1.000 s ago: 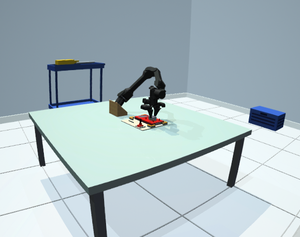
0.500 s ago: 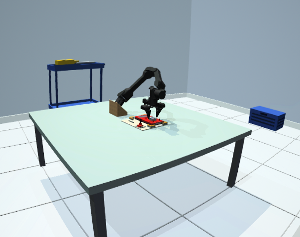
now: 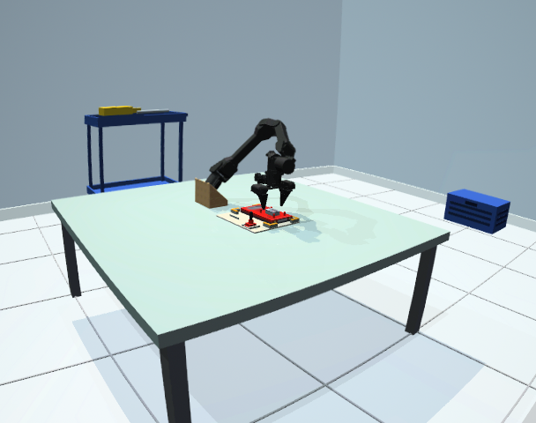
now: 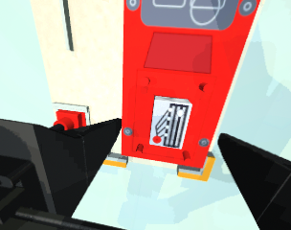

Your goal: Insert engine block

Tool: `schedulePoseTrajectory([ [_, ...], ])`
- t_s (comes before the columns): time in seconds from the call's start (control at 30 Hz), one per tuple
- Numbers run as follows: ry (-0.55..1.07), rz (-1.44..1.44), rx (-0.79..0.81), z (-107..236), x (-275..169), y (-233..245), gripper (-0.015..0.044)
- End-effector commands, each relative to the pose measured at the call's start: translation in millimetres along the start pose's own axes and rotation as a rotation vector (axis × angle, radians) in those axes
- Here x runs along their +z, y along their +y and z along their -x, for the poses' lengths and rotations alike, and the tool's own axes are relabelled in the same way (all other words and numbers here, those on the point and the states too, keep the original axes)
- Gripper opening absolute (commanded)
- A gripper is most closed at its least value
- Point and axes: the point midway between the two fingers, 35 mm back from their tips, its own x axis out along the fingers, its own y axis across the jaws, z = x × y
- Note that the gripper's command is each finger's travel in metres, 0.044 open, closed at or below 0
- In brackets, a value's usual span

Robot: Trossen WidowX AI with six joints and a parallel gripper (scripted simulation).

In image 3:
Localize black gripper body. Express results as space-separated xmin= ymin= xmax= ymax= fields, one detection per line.
xmin=250 ymin=169 xmax=295 ymax=195

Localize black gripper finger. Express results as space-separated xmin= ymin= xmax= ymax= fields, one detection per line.
xmin=254 ymin=193 xmax=268 ymax=210
xmin=279 ymin=188 xmax=293 ymax=206

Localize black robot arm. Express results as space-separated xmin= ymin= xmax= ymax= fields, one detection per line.
xmin=205 ymin=118 xmax=296 ymax=190

